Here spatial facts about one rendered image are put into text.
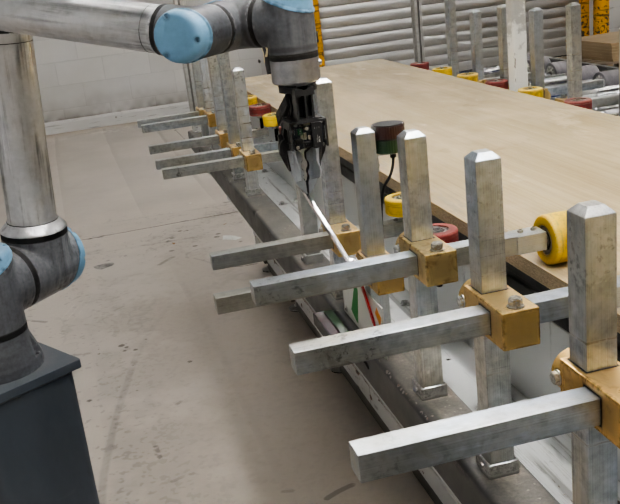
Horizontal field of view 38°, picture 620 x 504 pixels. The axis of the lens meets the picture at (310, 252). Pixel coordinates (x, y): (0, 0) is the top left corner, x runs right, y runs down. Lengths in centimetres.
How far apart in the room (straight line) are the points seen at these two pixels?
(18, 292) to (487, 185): 122
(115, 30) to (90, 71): 759
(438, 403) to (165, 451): 154
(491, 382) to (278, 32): 75
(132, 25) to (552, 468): 101
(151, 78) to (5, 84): 729
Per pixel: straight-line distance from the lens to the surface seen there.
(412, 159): 136
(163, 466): 283
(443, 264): 134
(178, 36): 159
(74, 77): 927
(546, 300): 118
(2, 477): 211
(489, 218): 115
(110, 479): 282
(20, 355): 208
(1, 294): 204
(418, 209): 139
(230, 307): 158
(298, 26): 165
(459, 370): 177
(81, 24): 172
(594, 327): 96
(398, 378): 157
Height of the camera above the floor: 140
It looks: 18 degrees down
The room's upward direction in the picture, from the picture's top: 7 degrees counter-clockwise
